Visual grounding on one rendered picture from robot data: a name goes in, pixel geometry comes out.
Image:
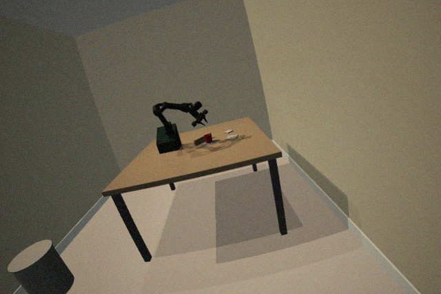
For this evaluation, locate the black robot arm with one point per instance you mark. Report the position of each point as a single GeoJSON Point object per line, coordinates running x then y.
{"type": "Point", "coordinates": [184, 107]}

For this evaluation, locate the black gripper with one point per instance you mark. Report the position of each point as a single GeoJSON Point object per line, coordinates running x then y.
{"type": "Point", "coordinates": [197, 121]}

